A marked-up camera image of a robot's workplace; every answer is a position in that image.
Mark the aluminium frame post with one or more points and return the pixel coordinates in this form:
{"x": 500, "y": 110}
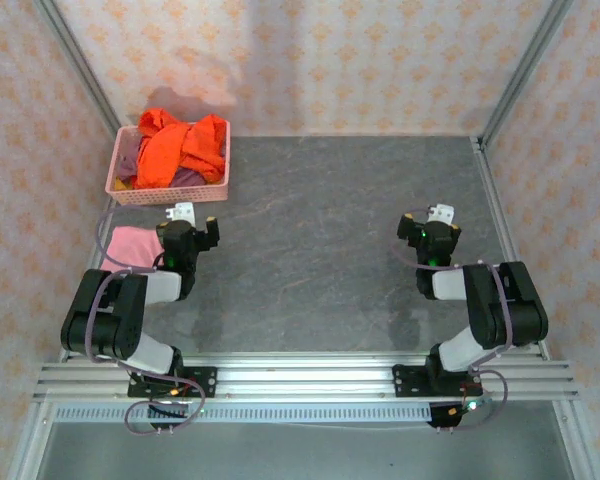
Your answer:
{"x": 80, "y": 65}
{"x": 525, "y": 70}

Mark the orange t-shirt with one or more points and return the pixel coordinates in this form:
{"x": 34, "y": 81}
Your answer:
{"x": 165, "y": 155}

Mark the aluminium table edge rail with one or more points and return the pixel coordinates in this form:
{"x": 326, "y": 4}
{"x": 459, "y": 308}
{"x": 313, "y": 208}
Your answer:
{"x": 495, "y": 200}

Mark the red and purple clothes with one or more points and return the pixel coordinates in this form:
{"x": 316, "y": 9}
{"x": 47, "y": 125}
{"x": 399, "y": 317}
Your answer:
{"x": 127, "y": 165}

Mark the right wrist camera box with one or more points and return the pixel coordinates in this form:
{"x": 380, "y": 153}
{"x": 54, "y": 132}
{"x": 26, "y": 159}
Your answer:
{"x": 441, "y": 214}

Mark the pink plastic basket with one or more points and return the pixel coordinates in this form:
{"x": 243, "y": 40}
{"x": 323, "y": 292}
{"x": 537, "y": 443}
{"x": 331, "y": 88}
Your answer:
{"x": 170, "y": 196}

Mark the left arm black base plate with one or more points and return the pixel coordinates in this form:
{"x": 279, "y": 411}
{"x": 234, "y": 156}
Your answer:
{"x": 202, "y": 382}

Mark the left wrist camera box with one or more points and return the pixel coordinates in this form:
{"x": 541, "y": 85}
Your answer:
{"x": 182, "y": 212}

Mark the pink folded t-shirt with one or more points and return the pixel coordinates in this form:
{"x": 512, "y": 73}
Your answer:
{"x": 130, "y": 247}

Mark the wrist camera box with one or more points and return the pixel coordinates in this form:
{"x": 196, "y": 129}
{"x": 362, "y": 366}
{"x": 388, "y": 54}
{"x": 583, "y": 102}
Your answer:
{"x": 441, "y": 214}
{"x": 182, "y": 212}

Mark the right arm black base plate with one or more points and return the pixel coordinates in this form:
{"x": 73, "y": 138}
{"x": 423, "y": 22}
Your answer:
{"x": 410, "y": 382}

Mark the aluminium mounting rail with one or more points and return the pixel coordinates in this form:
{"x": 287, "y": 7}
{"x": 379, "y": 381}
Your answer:
{"x": 305, "y": 380}

